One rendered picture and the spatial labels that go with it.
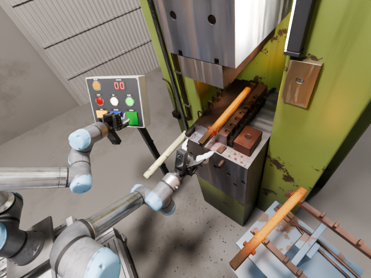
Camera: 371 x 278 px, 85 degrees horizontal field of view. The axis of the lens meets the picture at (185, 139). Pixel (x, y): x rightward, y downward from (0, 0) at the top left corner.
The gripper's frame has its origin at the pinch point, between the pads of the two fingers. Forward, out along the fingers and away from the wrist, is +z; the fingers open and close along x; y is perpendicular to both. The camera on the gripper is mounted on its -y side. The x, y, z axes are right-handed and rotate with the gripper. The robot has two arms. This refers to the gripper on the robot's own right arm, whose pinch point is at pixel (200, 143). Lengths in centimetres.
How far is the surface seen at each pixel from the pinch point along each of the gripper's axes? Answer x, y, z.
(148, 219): -47, 100, -39
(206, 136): 0.6, -1.1, 4.1
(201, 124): -7.8, 1.1, 10.5
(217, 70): 5.8, -34.3, 9.9
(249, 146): 18.9, 2.1, 11.1
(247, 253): 38.3, 4.5, -26.8
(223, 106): -4.6, 1.1, 26.8
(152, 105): -153, 100, 72
